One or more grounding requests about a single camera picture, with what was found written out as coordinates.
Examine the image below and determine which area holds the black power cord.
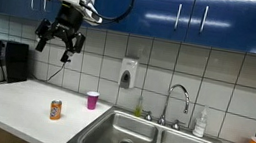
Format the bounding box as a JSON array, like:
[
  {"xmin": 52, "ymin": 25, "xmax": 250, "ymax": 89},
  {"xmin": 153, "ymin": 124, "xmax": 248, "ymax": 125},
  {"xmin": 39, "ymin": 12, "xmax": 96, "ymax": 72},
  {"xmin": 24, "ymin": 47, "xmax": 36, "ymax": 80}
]
[{"xmin": 45, "ymin": 59, "xmax": 67, "ymax": 86}]

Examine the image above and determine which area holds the stainless steel double sink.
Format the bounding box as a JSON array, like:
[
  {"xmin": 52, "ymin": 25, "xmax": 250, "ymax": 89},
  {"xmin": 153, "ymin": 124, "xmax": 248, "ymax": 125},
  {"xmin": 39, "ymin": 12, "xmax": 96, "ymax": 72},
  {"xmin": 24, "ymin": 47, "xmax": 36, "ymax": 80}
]
[{"xmin": 67, "ymin": 99, "xmax": 250, "ymax": 143}]

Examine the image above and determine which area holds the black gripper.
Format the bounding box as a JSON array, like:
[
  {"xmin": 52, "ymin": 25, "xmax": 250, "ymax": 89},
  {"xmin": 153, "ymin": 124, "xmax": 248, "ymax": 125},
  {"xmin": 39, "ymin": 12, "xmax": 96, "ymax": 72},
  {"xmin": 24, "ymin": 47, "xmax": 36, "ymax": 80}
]
[{"xmin": 31, "ymin": 0, "xmax": 91, "ymax": 64}]

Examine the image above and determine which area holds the orange soda can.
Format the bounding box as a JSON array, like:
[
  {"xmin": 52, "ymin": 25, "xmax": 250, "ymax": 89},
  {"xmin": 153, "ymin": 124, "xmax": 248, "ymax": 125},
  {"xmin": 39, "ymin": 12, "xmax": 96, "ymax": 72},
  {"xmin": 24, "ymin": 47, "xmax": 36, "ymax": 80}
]
[{"xmin": 49, "ymin": 98, "xmax": 63, "ymax": 121}]

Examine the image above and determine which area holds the chrome faucet knob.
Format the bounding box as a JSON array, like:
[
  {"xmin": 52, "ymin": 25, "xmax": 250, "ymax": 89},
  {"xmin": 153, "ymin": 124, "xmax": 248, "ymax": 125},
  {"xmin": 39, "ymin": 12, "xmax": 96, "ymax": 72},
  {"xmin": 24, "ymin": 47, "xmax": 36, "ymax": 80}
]
[
  {"xmin": 143, "ymin": 109, "xmax": 155, "ymax": 122},
  {"xmin": 170, "ymin": 118, "xmax": 183, "ymax": 131}
]

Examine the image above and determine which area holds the chrome gooseneck faucet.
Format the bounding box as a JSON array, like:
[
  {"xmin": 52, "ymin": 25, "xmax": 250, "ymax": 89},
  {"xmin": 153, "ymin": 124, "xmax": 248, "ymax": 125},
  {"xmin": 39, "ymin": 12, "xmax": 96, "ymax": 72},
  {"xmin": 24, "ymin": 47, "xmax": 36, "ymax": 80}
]
[{"xmin": 156, "ymin": 81, "xmax": 194, "ymax": 129}]

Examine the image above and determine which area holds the clear pump soap bottle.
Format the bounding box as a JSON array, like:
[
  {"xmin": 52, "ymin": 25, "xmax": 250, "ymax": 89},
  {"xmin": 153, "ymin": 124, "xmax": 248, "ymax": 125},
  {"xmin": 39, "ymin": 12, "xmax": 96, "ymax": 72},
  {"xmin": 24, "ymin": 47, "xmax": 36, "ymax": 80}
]
[{"xmin": 192, "ymin": 104, "xmax": 211, "ymax": 139}]

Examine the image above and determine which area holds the white wall soap dispenser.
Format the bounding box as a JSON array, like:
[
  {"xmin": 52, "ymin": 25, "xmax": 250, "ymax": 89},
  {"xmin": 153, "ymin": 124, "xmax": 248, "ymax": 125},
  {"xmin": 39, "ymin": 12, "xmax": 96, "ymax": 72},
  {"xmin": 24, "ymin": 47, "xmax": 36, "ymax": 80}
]
[{"xmin": 118, "ymin": 57, "xmax": 140, "ymax": 91}]

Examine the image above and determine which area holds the pink plastic cup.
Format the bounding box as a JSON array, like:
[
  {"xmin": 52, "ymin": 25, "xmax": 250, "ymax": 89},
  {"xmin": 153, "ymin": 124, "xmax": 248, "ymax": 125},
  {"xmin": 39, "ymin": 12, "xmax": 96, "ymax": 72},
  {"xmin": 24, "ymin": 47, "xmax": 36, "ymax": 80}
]
[{"xmin": 83, "ymin": 90, "xmax": 101, "ymax": 112}]

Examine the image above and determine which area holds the silver cabinet handle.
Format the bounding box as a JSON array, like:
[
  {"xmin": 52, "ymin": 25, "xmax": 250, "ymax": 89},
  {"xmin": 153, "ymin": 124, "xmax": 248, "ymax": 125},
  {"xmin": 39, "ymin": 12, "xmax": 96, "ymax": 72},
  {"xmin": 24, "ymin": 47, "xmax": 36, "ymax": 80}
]
[
  {"xmin": 173, "ymin": 2, "xmax": 183, "ymax": 32},
  {"xmin": 199, "ymin": 4, "xmax": 210, "ymax": 35},
  {"xmin": 41, "ymin": 0, "xmax": 49, "ymax": 13},
  {"xmin": 29, "ymin": 0, "xmax": 36, "ymax": 11}
]

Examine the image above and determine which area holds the black coffee maker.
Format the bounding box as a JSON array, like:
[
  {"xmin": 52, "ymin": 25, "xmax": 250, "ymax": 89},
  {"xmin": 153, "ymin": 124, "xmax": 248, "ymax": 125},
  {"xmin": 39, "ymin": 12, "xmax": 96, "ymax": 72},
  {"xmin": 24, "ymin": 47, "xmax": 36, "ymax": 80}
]
[{"xmin": 0, "ymin": 38, "xmax": 33, "ymax": 86}]

